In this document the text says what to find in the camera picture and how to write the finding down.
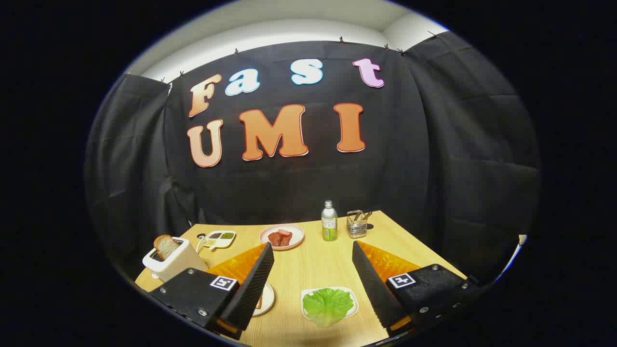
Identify toasted bread slice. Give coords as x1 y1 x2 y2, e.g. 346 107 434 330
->
153 235 180 261

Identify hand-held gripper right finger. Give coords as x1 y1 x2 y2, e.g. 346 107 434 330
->
351 240 480 338

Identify silver bottle with green label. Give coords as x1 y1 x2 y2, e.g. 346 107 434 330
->
322 200 338 241

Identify pink plate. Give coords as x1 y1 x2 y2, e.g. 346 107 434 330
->
259 224 305 251

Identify round white plate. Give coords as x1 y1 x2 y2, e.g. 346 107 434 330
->
253 282 275 317

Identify black backdrop cloth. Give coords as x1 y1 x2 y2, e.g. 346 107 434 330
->
84 30 541 285

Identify white divided dish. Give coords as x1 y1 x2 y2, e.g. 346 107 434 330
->
202 230 237 249

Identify green lettuce leaf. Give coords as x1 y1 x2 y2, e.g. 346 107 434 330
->
302 288 354 328

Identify metal wire basket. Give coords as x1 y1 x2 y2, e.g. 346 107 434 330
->
347 210 373 239

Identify white toaster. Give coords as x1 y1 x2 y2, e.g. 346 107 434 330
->
142 237 209 282

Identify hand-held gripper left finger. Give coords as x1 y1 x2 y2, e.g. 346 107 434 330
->
148 242 275 341

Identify small white square plate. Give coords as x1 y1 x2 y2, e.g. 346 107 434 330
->
301 286 359 322

